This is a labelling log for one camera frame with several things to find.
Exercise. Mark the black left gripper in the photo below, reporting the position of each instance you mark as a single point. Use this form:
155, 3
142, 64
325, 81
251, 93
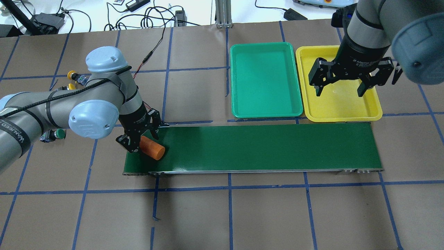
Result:
135, 119

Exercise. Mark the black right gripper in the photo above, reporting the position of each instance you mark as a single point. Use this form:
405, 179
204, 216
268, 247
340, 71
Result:
359, 54

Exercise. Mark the plain orange cylinder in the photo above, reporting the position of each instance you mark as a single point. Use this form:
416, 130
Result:
151, 148

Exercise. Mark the yellow push button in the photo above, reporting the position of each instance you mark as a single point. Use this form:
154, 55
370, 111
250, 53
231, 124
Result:
81, 79
70, 86

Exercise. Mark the green push button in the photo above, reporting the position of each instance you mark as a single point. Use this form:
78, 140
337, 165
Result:
53, 135

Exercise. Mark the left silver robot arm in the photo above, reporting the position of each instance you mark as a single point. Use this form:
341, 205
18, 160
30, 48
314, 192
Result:
109, 96

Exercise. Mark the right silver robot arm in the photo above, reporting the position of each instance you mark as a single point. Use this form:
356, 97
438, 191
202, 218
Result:
384, 38

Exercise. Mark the yellow plastic tray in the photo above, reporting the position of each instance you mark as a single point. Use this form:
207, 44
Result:
338, 102

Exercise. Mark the green conveyor belt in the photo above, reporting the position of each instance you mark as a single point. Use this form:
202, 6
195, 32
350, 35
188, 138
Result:
261, 148

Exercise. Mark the green plastic tray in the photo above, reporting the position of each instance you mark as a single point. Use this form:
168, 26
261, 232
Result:
264, 81

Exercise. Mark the black power adapter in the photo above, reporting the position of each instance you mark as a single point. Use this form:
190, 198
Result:
290, 14

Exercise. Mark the black power supply box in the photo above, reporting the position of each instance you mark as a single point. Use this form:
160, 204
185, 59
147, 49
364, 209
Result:
180, 18

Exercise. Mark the aluminium frame post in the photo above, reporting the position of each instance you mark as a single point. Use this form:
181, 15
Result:
223, 14

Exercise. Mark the black camera stand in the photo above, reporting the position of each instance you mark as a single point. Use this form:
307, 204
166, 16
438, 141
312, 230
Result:
38, 23

